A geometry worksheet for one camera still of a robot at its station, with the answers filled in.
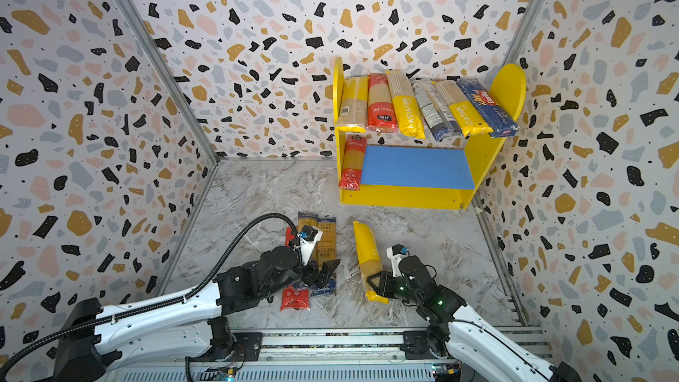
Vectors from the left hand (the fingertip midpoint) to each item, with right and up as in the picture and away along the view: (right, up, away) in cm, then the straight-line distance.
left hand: (329, 250), depth 71 cm
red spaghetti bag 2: (-12, -16, +8) cm, 22 cm away
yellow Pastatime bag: (+11, -5, +12) cm, 17 cm away
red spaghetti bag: (+6, +27, +26) cm, 38 cm away
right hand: (+10, -9, +7) cm, 15 cm away
